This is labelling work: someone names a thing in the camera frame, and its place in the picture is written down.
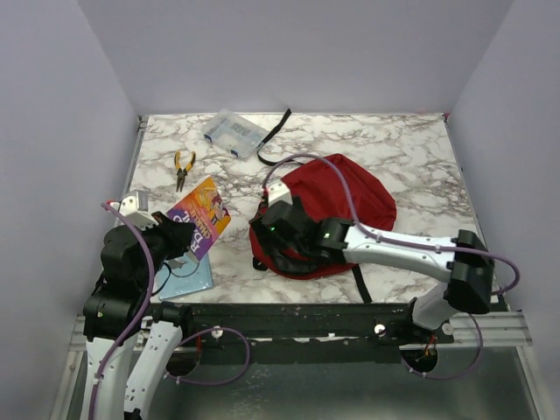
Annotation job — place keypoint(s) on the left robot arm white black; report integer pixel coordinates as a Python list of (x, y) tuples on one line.
[(117, 387)]

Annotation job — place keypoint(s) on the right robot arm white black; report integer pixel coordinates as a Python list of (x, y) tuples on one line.
[(460, 265)]

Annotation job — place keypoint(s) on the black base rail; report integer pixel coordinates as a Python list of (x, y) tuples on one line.
[(382, 328)]

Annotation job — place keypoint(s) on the yellow black pliers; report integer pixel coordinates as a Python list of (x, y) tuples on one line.
[(182, 170)]

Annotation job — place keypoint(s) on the red backpack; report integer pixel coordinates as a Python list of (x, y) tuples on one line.
[(317, 191)]

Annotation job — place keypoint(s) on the clear plastic organizer box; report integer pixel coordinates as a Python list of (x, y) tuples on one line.
[(233, 133)]

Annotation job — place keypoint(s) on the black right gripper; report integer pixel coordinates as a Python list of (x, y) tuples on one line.
[(262, 231)]

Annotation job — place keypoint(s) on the orange yellow book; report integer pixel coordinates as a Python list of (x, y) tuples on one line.
[(204, 208)]

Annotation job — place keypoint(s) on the light blue notebook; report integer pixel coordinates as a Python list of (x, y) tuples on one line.
[(182, 276)]

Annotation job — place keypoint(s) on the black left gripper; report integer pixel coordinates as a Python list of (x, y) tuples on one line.
[(180, 234)]

